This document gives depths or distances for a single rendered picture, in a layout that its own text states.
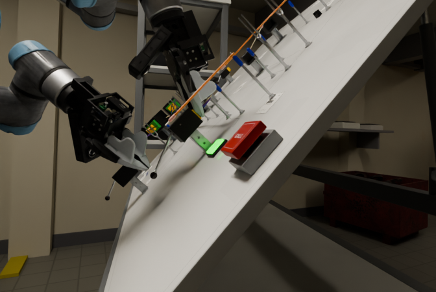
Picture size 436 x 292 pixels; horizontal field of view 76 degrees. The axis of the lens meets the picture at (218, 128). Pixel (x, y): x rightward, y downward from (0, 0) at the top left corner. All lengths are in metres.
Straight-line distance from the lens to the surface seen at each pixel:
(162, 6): 0.58
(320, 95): 0.35
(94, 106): 0.54
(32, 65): 0.66
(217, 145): 0.50
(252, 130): 0.31
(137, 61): 0.55
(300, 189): 4.03
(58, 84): 0.61
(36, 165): 2.88
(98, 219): 3.13
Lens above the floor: 1.10
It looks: 1 degrees up
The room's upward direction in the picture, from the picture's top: 2 degrees clockwise
